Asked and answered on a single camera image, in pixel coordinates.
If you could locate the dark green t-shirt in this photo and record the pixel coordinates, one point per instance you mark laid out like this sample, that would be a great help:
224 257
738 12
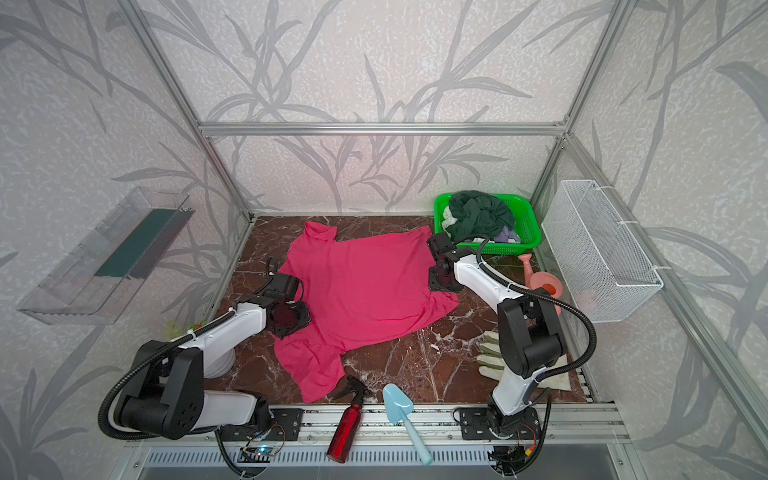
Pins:
479 215

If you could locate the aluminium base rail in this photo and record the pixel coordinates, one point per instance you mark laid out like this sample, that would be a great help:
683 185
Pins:
378 443

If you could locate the red spray bottle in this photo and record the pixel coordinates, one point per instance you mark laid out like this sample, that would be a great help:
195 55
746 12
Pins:
343 438

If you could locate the pink watering can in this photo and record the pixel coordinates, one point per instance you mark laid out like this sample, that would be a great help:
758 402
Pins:
535 280

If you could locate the light blue garden trowel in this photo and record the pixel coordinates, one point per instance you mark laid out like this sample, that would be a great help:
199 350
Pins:
398 406

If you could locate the lavender garment in basket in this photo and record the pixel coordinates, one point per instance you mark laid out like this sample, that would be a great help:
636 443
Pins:
507 236

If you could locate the green plastic laundry basket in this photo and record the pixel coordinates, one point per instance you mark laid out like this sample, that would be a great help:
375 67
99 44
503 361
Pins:
527 226

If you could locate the white garment in basket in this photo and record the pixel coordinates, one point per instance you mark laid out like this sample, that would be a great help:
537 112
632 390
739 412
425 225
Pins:
448 221

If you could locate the white green gardening glove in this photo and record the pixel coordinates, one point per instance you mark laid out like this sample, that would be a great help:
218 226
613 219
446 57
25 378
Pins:
491 363

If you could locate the magenta t-shirt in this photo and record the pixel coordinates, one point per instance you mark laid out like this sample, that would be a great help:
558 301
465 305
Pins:
359 293

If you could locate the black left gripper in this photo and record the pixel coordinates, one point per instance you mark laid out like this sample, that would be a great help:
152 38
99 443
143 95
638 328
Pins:
294 318

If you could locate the clear plastic wall shelf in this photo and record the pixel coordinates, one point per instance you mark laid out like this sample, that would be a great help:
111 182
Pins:
94 283

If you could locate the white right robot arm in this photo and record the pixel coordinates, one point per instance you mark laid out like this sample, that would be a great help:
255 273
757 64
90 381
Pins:
547 345

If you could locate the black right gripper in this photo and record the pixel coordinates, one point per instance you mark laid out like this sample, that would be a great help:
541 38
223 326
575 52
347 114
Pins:
435 278

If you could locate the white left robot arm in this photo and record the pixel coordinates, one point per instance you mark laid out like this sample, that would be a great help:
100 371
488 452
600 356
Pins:
164 395

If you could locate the white wire mesh basket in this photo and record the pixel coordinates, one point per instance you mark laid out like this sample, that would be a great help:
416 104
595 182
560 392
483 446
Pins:
608 274

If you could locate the artificial flower bouquet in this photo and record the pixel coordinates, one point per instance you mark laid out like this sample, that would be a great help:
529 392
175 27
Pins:
173 330

